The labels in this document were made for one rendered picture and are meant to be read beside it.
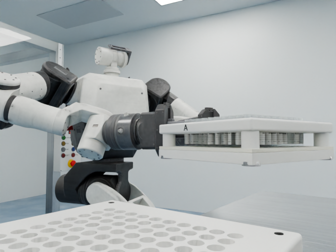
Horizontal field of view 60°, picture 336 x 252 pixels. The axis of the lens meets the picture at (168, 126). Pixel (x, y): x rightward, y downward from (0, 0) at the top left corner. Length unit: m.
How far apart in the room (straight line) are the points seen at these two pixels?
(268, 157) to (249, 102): 3.69
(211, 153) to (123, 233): 0.27
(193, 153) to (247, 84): 3.69
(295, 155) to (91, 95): 0.70
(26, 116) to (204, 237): 0.58
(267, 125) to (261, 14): 4.00
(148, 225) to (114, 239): 0.05
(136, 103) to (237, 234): 0.86
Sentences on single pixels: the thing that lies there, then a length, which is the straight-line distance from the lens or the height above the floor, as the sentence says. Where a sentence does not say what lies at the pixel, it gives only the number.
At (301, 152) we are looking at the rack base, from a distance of 0.55.
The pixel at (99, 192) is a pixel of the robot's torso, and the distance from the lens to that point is 1.08.
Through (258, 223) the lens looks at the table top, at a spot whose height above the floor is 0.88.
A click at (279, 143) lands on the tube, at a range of 0.57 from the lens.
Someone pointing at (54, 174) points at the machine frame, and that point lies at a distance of 1.93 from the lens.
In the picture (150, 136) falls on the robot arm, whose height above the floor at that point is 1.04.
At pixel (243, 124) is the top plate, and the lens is 0.45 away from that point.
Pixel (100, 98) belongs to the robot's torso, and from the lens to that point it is 1.02.
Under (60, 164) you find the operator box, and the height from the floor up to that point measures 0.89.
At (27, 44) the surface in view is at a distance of 1.87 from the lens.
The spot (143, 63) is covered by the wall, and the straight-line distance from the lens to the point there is 4.94.
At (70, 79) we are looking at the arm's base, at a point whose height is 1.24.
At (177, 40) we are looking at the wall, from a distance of 4.73.
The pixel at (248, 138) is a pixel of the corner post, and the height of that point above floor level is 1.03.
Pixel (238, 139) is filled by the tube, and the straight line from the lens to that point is 0.51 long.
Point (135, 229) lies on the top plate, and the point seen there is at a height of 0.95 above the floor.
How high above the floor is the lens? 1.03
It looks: 3 degrees up
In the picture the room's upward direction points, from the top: straight up
